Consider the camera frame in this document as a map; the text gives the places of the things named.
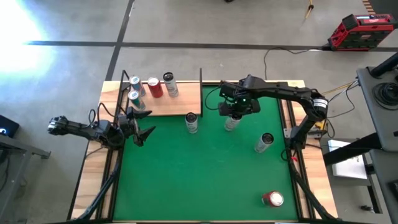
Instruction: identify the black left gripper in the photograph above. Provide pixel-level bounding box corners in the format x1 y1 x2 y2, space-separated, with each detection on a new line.
116 106 157 147

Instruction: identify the white can yellow print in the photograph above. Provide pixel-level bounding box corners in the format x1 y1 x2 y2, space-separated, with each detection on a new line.
223 114 243 132
253 132 275 154

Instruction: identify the teal beverage can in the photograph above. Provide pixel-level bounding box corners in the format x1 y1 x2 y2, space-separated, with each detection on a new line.
127 90 146 111
129 75 147 97

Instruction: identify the red beverage can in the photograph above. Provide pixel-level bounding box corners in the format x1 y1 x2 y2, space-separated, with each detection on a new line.
261 190 285 208
146 77 164 99

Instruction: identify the white can black lid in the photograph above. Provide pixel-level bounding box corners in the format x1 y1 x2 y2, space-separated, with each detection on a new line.
162 72 180 98

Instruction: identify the white can blue print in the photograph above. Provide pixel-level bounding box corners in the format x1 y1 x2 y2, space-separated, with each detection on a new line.
185 111 199 134

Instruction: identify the green table mat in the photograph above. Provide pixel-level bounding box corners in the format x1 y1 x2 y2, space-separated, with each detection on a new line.
112 84 299 222

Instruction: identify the grey metal side table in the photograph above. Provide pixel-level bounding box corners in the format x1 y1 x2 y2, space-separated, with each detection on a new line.
0 133 51 224

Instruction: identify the black stand beam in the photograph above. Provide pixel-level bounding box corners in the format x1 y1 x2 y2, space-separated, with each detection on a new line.
322 132 384 167

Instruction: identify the yellow stick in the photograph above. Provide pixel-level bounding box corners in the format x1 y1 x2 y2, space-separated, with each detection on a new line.
303 0 315 24

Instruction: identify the white panel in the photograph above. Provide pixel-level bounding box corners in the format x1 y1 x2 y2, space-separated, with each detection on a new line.
328 139 368 180

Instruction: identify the grey metal desk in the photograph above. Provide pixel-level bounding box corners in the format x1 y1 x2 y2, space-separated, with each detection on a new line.
355 65 398 224

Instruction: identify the black device with blue light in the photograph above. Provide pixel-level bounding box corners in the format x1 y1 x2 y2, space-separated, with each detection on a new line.
0 114 20 138

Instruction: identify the red black tool box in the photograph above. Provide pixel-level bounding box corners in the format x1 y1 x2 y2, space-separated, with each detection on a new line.
326 12 398 52

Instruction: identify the black pole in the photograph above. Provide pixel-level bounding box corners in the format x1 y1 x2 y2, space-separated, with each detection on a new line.
369 51 398 78

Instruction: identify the black floor cable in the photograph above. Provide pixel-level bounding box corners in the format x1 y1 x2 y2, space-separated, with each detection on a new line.
262 46 326 81

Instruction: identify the wooden shelf with black frame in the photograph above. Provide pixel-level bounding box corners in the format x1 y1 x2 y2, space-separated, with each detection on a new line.
117 67 205 118

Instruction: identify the yellow cable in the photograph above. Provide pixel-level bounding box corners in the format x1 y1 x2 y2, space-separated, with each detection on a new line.
322 81 358 97

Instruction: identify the black cable coil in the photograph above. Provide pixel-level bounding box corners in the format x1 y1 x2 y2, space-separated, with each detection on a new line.
372 81 398 110

